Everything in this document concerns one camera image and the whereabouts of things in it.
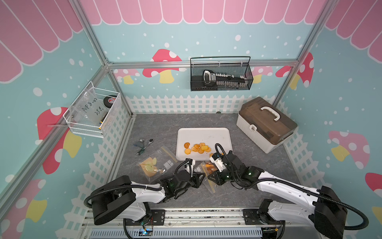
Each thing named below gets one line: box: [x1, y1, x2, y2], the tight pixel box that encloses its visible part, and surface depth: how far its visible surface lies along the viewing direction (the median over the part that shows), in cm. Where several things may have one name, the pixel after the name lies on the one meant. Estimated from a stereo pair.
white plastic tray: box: [175, 127, 233, 161], surface depth 107 cm
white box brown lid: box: [236, 96, 298, 154], surface depth 95 cm
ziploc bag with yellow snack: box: [193, 161, 220, 195], surface depth 83 cm
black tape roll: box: [103, 95, 118, 109], surface depth 82 cm
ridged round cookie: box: [191, 143, 200, 152], surface depth 101 cm
